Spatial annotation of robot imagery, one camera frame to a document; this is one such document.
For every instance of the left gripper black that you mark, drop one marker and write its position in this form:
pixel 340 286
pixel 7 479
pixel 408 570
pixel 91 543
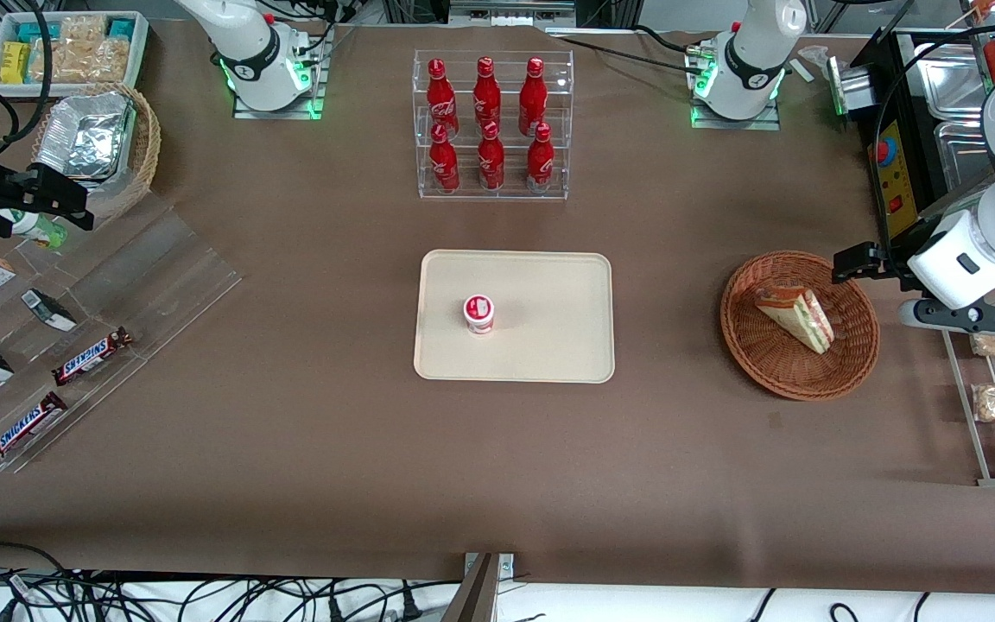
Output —
pixel 891 262

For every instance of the triangle sandwich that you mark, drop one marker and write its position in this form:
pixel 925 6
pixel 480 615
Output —
pixel 800 318

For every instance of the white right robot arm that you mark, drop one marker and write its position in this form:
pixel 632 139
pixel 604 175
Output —
pixel 247 52

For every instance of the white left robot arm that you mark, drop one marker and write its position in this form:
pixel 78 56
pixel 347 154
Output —
pixel 748 60

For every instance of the light wicker basket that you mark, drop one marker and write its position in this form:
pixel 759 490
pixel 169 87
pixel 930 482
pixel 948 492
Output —
pixel 145 147

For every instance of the brown wicker basket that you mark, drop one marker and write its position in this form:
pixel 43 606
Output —
pixel 774 363

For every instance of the steel warmer tray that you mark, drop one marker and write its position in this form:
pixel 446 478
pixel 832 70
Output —
pixel 960 155
pixel 951 86

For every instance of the beige plastic tray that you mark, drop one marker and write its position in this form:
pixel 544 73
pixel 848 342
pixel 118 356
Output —
pixel 541 285

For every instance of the green white small bottle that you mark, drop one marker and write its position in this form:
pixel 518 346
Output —
pixel 35 228

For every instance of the black food warmer yellow panel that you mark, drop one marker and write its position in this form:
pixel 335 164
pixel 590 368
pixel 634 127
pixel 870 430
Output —
pixel 890 186

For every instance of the aluminium foil container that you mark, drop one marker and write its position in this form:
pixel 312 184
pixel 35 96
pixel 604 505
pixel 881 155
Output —
pixel 83 138

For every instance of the yellow snack pack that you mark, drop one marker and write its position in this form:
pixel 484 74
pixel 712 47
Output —
pixel 14 62

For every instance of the clear rice cracker pack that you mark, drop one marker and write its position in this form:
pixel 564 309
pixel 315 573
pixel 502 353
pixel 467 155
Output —
pixel 107 59
pixel 83 28
pixel 57 62

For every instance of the clear acrylic stepped display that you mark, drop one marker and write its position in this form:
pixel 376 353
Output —
pixel 161 285

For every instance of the snickers chocolate bar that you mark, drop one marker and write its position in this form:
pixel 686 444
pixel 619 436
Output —
pixel 91 356
pixel 24 428

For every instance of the teal snack pack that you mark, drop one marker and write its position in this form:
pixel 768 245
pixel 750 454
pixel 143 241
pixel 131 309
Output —
pixel 33 32
pixel 121 28

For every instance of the silver metal block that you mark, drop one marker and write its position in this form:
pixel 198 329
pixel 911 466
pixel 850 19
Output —
pixel 852 86

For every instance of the white plastic bin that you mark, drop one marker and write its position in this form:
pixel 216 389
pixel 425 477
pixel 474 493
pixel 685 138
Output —
pixel 140 52

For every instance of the white paper strip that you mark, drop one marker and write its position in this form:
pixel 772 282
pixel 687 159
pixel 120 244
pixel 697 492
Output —
pixel 803 72

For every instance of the clear plastic wrapper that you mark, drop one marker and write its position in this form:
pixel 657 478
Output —
pixel 815 56

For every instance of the red cola bottle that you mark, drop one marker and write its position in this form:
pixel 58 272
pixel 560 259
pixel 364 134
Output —
pixel 491 164
pixel 533 95
pixel 439 95
pixel 540 164
pixel 486 91
pixel 444 164

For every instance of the clear acrylic bottle rack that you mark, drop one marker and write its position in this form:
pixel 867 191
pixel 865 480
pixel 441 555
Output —
pixel 561 69

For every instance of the brown table cover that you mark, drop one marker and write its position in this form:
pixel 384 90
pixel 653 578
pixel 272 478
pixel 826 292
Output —
pixel 290 484

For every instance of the red white yogurt cup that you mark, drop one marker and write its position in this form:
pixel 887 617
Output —
pixel 479 313

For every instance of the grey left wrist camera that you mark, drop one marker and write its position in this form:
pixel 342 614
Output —
pixel 964 318

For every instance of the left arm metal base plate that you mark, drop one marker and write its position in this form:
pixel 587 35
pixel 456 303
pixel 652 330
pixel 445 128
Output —
pixel 735 124

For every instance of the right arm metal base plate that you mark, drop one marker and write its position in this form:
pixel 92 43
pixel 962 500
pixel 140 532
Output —
pixel 277 114

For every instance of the silver mounting bracket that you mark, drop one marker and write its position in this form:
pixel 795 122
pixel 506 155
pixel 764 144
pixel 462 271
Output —
pixel 506 563

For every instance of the dark metal post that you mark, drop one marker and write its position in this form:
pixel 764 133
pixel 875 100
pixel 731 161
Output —
pixel 476 596

